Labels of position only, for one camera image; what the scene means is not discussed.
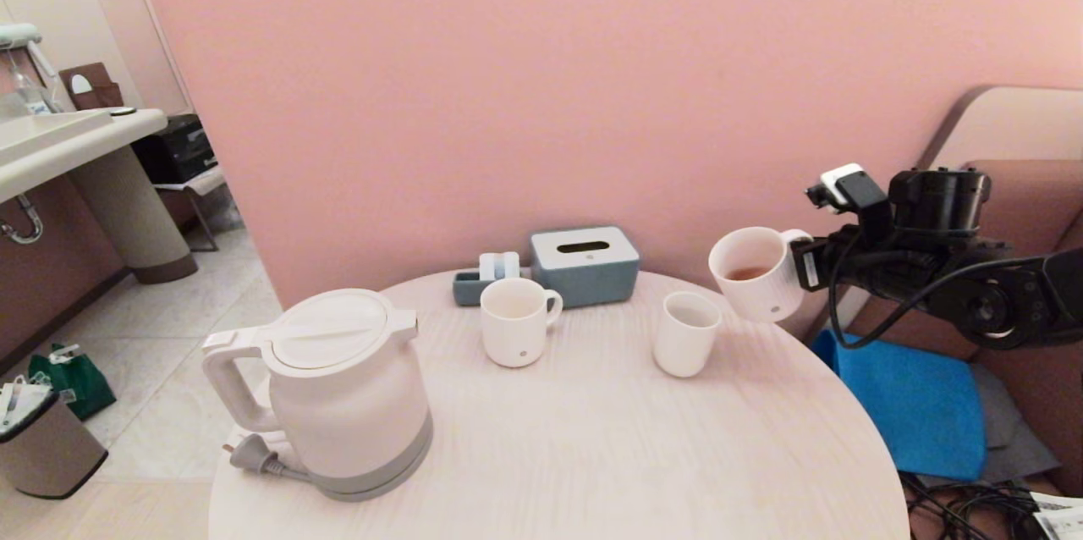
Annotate large white ribbed mug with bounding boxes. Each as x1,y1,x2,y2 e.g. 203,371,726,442
709,226,815,323

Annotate white electric kettle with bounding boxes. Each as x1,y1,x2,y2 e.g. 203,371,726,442
201,289,434,497

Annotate white cup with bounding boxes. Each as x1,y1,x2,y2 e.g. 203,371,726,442
653,292,723,378

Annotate blue cloth bag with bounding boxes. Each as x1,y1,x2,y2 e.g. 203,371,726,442
810,330,987,482

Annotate grey tissue box white lid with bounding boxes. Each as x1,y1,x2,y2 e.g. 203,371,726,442
531,227,640,309

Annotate brown upholstered bench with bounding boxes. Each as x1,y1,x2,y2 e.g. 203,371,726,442
800,85,1083,499

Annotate grey seat cushion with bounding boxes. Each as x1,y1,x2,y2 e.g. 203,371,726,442
918,362,1058,487

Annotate small white ribbed mug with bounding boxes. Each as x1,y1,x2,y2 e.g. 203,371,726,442
481,278,563,368

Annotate white printed paper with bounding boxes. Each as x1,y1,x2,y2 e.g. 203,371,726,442
1028,493,1083,540

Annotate small grey tray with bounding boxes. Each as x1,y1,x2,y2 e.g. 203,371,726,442
453,269,534,307

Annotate grey kettle base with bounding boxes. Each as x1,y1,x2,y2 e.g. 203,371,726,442
315,451,434,502

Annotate metal rack with white towel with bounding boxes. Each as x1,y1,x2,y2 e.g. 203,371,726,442
154,168,229,254

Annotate black box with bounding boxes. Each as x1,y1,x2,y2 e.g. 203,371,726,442
133,116,219,186

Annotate brown tissue holder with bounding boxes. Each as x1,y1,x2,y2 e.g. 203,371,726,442
59,64,125,113

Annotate green bag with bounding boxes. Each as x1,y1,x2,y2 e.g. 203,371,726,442
28,344,118,423

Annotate white sink counter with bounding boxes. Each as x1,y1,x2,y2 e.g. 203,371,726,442
0,110,168,207

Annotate chrome drain pipe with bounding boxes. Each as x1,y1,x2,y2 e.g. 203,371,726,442
0,196,45,247

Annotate brown trash bin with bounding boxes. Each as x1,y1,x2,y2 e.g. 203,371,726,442
0,379,109,501

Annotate clear glass bottle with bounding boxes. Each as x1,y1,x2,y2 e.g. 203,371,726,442
13,73,53,118

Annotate white hair dryer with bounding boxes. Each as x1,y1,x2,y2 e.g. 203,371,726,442
0,25,60,113

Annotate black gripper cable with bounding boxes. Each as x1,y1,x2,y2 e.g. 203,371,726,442
827,248,1050,350

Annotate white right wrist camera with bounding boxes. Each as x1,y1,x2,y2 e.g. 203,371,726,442
806,163,868,211

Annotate black floor cables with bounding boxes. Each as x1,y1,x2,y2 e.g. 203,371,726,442
899,472,1050,540

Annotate grey power plug with cord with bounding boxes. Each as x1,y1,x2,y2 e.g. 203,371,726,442
224,432,316,482

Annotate beige sink pedestal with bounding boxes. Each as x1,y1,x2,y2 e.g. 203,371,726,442
68,146,199,286

